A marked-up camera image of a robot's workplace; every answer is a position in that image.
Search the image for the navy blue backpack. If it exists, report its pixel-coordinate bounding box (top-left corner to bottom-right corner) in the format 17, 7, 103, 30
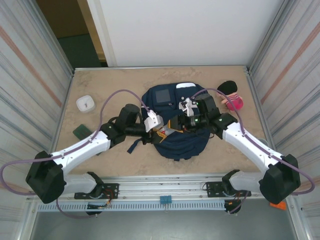
127, 82, 212, 161

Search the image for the plush doll pink striped shirt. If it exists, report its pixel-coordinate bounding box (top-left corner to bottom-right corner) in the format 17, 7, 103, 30
216, 80, 245, 112

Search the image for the orange plastic block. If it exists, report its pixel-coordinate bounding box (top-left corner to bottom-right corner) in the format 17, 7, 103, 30
269, 201, 287, 210

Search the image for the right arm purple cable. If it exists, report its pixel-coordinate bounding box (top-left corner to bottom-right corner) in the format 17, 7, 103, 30
192, 87, 316, 215

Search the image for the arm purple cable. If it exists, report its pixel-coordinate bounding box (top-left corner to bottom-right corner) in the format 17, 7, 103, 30
0, 89, 152, 220
192, 87, 316, 215

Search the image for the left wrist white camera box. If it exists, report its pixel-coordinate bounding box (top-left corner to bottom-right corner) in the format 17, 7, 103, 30
143, 109, 165, 132

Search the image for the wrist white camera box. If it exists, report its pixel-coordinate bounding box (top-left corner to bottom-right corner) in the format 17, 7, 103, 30
178, 98, 198, 117
143, 109, 165, 132

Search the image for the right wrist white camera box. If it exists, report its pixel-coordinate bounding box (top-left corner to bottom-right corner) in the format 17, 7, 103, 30
178, 98, 198, 117

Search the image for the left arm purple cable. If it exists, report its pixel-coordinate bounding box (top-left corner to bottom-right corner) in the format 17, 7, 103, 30
0, 89, 152, 220

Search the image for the aluminium frame rail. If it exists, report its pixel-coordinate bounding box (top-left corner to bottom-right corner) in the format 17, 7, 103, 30
26, 172, 300, 202

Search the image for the slotted grey cable duct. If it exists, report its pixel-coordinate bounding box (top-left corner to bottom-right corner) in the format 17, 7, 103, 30
36, 201, 230, 213

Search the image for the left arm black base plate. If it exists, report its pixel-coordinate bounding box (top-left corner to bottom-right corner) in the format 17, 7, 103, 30
74, 183, 120, 200

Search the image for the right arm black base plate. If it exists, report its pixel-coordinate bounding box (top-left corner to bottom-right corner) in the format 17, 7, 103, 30
205, 181, 252, 198

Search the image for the white door frame post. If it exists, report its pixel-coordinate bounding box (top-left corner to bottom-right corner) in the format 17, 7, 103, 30
86, 0, 118, 68

